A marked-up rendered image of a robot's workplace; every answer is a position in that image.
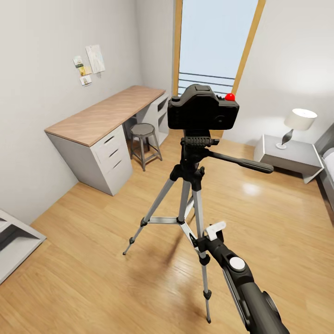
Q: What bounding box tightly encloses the digital camera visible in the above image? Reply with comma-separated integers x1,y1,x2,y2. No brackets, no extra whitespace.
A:
167,84,239,130

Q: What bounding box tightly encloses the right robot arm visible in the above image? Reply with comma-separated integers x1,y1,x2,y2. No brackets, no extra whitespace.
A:
189,221,290,334

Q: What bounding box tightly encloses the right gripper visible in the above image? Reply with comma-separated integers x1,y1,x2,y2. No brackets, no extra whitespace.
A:
189,231,225,257

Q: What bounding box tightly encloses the camera tripod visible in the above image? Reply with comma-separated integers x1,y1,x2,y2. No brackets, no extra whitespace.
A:
123,129,274,324

